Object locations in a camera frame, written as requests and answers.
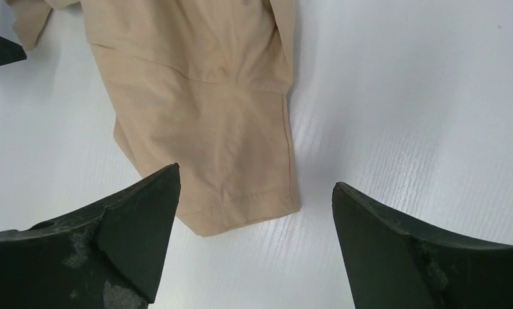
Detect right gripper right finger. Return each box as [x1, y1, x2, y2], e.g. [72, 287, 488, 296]
[332, 182, 513, 308]

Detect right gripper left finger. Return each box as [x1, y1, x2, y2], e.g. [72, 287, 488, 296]
[0, 164, 181, 308]

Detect beige t shirt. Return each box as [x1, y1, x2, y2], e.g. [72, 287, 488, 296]
[6, 0, 302, 238]

